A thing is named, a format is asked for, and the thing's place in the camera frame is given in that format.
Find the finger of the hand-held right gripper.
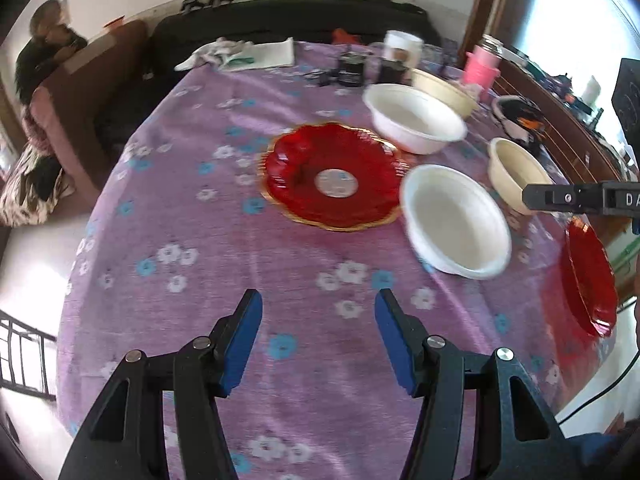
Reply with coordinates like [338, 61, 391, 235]
[522, 181, 606, 215]

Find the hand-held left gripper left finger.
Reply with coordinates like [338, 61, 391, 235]
[59, 289, 263, 480]

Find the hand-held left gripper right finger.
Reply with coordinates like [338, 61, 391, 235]
[375, 289, 581, 480]

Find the cream ribbed bowl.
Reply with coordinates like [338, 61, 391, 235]
[411, 67, 482, 120]
[487, 137, 568, 217]

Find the red scalloped plate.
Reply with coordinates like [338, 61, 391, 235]
[559, 216, 620, 339]
[259, 121, 410, 232]

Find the white bowl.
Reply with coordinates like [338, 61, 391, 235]
[398, 164, 512, 281]
[362, 83, 468, 155]

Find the black white patterned scarf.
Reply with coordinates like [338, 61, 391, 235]
[491, 95, 553, 157]

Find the purple floral tablecloth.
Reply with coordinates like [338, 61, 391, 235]
[57, 40, 621, 480]

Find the pink sleeved bottle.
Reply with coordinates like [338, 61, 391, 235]
[461, 35, 502, 103]

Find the black metal railing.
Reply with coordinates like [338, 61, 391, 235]
[0, 310, 57, 402]

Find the white cup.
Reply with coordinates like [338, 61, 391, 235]
[384, 30, 425, 71]

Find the person's blue clothing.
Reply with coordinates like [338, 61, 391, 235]
[565, 425, 640, 480]

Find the patterned fabric bundle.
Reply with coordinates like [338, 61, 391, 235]
[0, 142, 76, 227]

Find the brown armchair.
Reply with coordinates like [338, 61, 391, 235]
[29, 20, 151, 206]

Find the black sofa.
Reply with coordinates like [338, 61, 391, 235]
[92, 0, 443, 156]

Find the black cable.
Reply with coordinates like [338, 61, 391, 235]
[555, 305, 640, 426]

